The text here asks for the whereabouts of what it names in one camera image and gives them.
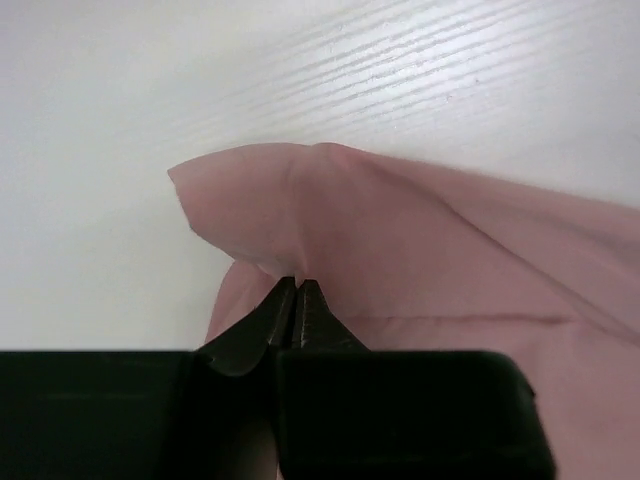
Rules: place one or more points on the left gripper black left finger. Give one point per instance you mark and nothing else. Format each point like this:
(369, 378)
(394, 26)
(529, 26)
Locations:
(153, 414)

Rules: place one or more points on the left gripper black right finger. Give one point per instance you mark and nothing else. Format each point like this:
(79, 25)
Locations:
(349, 412)

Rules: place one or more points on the pink trousers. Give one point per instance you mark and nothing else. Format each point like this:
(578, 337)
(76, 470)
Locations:
(411, 255)

